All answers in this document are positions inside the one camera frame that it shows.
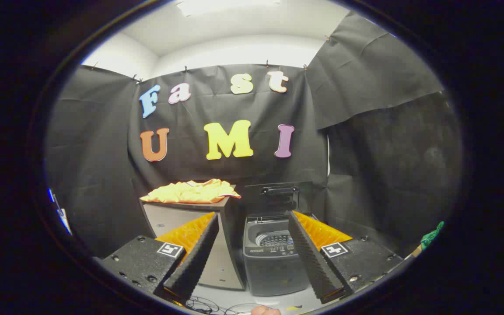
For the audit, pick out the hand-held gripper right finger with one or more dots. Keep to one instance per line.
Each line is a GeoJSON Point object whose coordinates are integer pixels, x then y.
{"type": "Point", "coordinates": [309, 256]}

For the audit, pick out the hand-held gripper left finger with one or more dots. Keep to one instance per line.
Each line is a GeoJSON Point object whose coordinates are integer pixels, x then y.
{"type": "Point", "coordinates": [197, 256]}

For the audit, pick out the grey washing machine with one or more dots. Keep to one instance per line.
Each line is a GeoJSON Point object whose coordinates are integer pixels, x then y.
{"type": "Point", "coordinates": [269, 271]}

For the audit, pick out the yellow orange shirt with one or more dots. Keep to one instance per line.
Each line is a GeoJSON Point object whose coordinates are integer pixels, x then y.
{"type": "Point", "coordinates": [190, 192]}

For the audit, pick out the grey cabinet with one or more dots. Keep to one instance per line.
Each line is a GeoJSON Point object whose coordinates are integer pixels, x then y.
{"type": "Point", "coordinates": [223, 258]}

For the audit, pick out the green cloth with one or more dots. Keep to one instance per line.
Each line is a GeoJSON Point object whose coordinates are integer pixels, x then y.
{"type": "Point", "coordinates": [432, 236]}

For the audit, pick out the black backdrop cloth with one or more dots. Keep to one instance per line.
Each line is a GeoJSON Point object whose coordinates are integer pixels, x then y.
{"type": "Point", "coordinates": [103, 153]}

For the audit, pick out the blue and white object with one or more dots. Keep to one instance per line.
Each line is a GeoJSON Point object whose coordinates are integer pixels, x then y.
{"type": "Point", "coordinates": [61, 214]}

